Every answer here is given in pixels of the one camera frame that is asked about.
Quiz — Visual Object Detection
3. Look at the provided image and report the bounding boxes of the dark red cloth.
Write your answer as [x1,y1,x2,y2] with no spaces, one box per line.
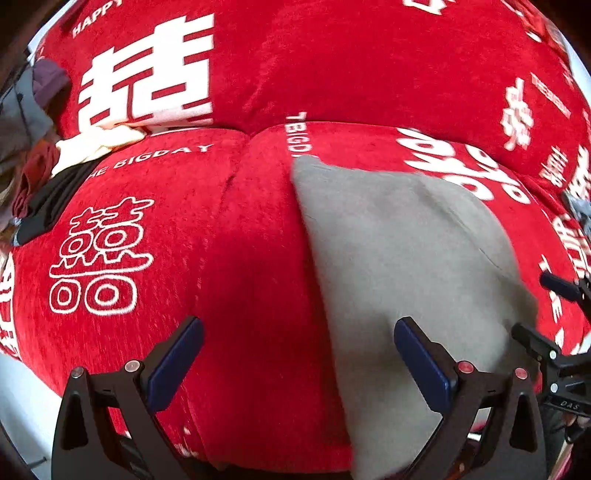
[11,140,62,219]

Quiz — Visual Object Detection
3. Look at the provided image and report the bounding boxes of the red printed sofa cover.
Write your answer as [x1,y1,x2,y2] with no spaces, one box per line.
[0,0,591,474]

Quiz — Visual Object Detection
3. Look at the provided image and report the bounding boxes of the grey small garment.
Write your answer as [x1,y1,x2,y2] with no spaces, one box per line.
[292,155,539,480]

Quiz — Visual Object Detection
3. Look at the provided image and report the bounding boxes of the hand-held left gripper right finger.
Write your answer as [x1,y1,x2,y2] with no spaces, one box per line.
[394,317,548,480]

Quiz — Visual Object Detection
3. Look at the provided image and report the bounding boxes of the black cloth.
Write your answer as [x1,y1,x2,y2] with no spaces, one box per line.
[14,159,100,246]

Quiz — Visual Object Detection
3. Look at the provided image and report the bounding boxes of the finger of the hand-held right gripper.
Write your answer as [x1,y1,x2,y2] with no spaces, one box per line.
[511,322,565,370]
[539,271,591,304]

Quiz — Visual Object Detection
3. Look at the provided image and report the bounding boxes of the purple cloth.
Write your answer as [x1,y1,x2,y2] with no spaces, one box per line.
[31,58,73,112]

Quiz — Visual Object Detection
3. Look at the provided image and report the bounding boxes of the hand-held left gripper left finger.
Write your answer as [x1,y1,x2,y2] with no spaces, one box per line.
[51,316,205,480]

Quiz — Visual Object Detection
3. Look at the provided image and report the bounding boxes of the grey blue cloth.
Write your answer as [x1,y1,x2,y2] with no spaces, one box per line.
[562,191,591,223]

